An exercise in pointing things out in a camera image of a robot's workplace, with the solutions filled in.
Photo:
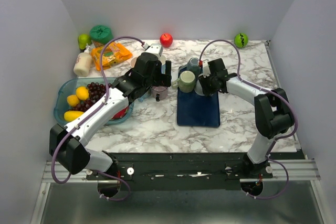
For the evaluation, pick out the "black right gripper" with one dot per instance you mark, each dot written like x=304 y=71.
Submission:
x=206 y=89

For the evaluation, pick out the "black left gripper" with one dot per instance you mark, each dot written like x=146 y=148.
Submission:
x=163 y=80

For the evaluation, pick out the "purple mug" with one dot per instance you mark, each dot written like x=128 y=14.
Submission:
x=159 y=93

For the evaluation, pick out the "light blue hexagonal mug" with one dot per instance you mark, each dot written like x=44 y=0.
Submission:
x=162 y=59

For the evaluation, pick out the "pink mug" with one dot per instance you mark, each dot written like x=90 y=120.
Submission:
x=133 y=62

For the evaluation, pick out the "blue butterfly mug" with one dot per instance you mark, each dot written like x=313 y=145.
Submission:
x=142 y=98

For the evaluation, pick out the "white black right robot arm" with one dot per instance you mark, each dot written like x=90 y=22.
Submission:
x=273 y=116

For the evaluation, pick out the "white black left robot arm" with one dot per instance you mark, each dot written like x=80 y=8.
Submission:
x=67 y=144

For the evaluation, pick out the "light green mug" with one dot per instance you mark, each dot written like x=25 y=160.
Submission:
x=185 y=82

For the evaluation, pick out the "dark grey-blue mug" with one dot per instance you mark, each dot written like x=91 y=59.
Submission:
x=193 y=66

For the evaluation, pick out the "dark blue tray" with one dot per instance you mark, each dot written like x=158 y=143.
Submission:
x=197 y=110

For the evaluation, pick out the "red apple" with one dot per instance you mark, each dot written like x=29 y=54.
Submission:
x=166 y=40

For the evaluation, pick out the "green watermelon ball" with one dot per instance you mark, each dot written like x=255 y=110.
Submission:
x=241 y=40

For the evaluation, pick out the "red dragon fruit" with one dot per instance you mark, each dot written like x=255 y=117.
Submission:
x=121 y=113

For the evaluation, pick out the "orange snack bag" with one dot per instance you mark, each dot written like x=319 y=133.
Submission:
x=114 y=54

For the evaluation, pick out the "dark purple grapes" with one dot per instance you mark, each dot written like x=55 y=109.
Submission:
x=96 y=92

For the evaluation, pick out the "green wrapped cup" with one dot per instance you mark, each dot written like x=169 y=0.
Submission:
x=100 y=35

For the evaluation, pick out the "cream lotion bottle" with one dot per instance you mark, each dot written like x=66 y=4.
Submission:
x=83 y=63

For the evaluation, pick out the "green pear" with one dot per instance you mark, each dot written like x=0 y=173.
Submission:
x=83 y=40

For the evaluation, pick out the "clear blue plastic bowl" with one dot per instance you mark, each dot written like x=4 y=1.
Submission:
x=68 y=88

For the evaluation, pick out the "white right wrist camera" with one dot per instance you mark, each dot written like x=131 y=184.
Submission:
x=205 y=69

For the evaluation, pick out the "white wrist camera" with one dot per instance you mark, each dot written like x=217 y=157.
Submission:
x=205 y=69
x=155 y=49

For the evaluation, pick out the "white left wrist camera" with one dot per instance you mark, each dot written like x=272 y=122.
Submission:
x=155 y=49

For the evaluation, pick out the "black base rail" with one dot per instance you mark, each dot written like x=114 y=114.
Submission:
x=181 y=171

